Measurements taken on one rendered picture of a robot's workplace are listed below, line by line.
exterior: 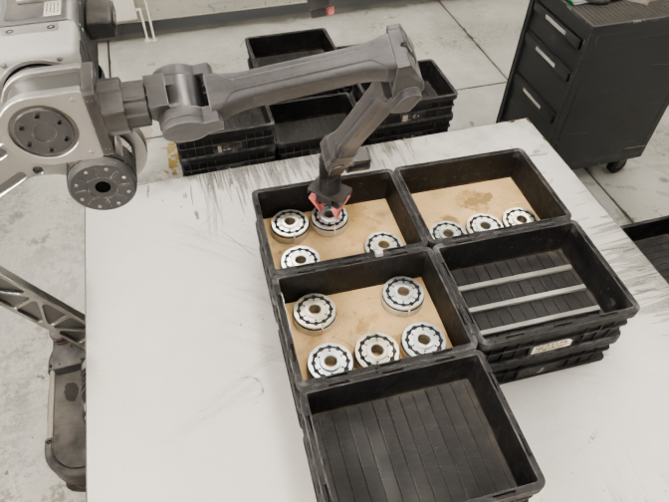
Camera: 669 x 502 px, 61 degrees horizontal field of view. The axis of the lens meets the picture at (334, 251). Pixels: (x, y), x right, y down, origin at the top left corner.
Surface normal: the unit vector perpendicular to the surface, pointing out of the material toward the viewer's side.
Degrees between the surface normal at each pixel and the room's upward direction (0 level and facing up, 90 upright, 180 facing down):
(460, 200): 0
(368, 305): 0
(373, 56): 32
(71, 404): 0
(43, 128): 90
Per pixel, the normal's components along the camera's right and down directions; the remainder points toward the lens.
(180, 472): 0.02, -0.65
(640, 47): 0.28, 0.72
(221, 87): -0.01, -0.15
